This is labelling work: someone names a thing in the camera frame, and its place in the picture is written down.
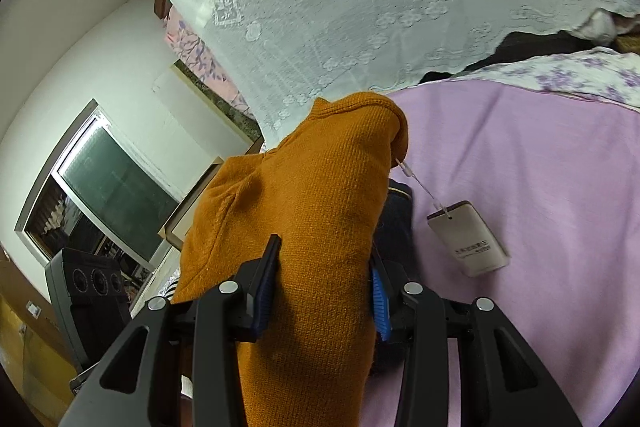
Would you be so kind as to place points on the white cloth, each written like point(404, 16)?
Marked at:
point(597, 27)

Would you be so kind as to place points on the dark cloth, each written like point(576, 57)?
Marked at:
point(530, 47)

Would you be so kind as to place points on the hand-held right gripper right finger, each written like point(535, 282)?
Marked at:
point(380, 307)

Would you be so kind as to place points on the wooden frame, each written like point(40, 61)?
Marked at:
point(192, 202)

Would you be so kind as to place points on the orange knit garment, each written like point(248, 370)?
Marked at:
point(310, 197)

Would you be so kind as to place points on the navy cloth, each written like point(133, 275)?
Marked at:
point(397, 227)

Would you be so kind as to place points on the wall switch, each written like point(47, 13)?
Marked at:
point(32, 308)

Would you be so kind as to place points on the purple bed sheet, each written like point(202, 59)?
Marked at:
point(540, 177)

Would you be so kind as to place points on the window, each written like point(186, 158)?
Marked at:
point(107, 187)

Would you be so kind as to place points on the pink floral curtain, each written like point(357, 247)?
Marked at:
point(195, 52)

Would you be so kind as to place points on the white hang tag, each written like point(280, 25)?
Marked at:
point(467, 239)

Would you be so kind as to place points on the white floral quilt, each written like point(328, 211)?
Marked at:
point(575, 72)

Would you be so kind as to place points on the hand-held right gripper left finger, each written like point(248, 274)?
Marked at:
point(262, 302)

